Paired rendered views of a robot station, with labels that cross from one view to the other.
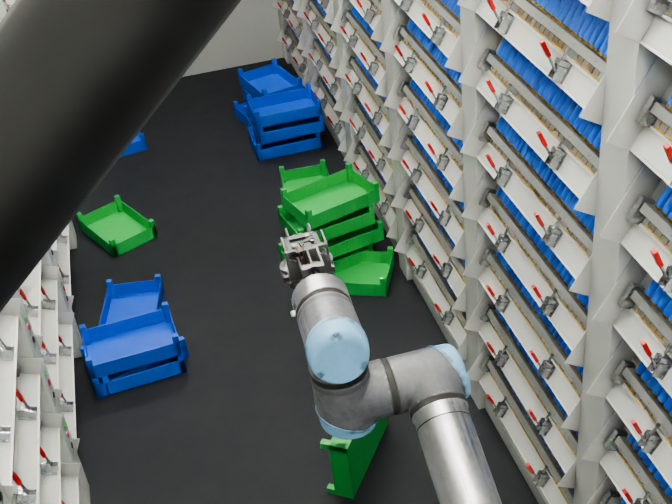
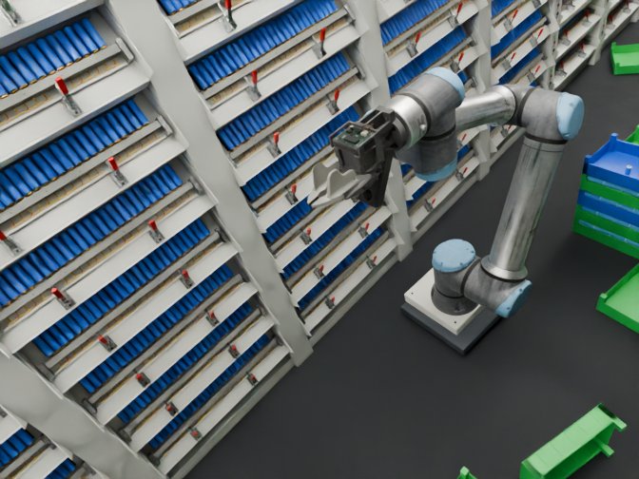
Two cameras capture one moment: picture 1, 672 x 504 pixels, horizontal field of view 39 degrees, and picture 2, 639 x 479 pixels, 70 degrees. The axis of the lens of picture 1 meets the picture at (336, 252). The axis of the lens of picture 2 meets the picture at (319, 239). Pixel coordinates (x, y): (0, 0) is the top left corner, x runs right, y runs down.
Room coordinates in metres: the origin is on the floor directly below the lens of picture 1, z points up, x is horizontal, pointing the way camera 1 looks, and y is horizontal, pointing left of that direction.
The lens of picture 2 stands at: (1.63, 0.63, 1.59)
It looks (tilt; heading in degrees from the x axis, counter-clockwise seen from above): 41 degrees down; 248
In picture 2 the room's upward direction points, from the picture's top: 19 degrees counter-clockwise
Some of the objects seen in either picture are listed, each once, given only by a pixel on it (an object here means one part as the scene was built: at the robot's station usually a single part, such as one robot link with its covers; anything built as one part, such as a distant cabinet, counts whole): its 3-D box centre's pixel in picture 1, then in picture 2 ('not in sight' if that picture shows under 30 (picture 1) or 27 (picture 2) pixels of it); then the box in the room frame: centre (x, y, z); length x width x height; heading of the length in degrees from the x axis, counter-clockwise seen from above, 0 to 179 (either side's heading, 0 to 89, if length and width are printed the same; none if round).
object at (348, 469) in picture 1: (355, 433); not in sight; (1.91, 0.00, 0.10); 0.30 x 0.08 x 0.20; 155
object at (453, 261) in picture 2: not in sight; (455, 267); (0.80, -0.22, 0.29); 0.17 x 0.15 x 0.18; 98
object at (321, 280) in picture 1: (319, 303); (400, 124); (1.16, 0.03, 1.16); 0.10 x 0.05 x 0.09; 99
